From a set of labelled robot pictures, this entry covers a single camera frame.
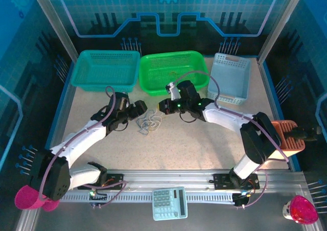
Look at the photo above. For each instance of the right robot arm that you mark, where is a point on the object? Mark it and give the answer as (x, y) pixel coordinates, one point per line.
(224, 118)

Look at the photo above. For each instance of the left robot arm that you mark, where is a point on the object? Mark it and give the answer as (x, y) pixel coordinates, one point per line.
(76, 144)

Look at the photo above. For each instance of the green plastic basket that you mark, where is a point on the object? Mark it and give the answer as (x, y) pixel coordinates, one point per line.
(158, 72)

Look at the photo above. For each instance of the light blue plastic basket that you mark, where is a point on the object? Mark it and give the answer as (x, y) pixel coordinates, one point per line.
(230, 75)

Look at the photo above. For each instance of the teal plastic basket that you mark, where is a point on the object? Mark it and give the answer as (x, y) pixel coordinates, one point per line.
(104, 70)

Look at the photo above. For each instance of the blue table edge strip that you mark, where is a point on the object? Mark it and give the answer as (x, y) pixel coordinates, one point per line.
(65, 90)
(274, 95)

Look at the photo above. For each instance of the small black control board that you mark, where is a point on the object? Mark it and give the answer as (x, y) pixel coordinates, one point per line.
(98, 197)
(241, 199)

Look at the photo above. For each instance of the light blue calculator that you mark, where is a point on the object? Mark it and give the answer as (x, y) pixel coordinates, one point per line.
(169, 204)

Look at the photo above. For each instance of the orange slotted rack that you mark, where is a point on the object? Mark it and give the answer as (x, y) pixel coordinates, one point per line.
(293, 141)

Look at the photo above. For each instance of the black object in rack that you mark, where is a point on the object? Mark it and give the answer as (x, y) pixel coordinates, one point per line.
(304, 134)

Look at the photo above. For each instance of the magenta goblet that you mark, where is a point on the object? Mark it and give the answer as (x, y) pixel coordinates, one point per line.
(24, 197)

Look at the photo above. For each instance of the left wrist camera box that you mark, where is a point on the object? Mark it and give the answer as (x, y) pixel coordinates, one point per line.
(124, 103)

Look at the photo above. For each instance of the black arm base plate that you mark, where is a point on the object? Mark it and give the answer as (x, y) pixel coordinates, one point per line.
(221, 181)
(115, 177)

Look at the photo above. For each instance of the aluminium rail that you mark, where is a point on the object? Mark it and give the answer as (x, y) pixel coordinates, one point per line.
(166, 177)

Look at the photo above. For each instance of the aluminium frame post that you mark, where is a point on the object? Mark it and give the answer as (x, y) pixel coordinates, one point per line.
(282, 19)
(52, 19)

